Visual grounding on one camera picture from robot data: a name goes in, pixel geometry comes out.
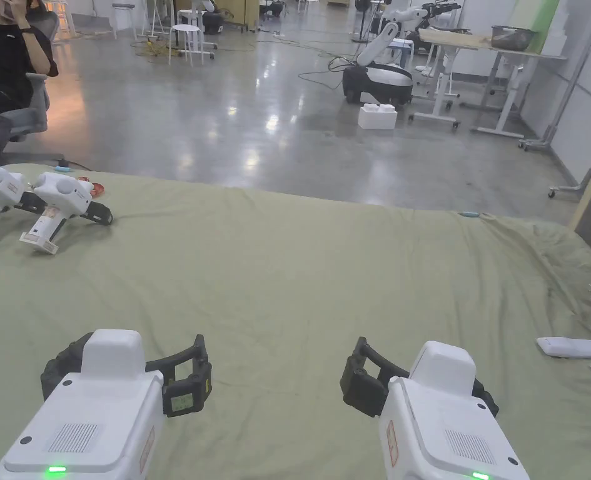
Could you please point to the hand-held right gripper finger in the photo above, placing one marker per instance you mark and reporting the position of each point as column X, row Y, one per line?
column 488, row 400
column 362, row 385

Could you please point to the small pale blue clip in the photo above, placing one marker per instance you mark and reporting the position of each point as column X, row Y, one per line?
column 469, row 215

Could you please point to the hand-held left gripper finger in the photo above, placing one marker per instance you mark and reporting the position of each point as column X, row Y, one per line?
column 57, row 360
column 195, row 385

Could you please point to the red round wrapper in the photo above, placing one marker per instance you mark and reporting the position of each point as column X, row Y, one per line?
column 96, row 189

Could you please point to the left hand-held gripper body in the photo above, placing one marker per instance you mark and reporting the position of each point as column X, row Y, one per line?
column 100, row 415

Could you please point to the white foam box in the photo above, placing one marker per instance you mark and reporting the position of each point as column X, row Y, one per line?
column 377, row 116

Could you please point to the white flat remote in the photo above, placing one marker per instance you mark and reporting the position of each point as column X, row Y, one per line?
column 570, row 347

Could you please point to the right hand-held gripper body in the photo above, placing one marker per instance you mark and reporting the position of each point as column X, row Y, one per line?
column 440, row 425

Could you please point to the bed with pale green sheet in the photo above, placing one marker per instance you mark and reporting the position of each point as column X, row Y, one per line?
column 285, row 280

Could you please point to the white desk with metal bowl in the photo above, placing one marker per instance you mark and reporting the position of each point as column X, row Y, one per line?
column 475, row 42

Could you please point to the white wheeled robot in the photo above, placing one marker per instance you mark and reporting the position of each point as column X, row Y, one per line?
column 385, row 75

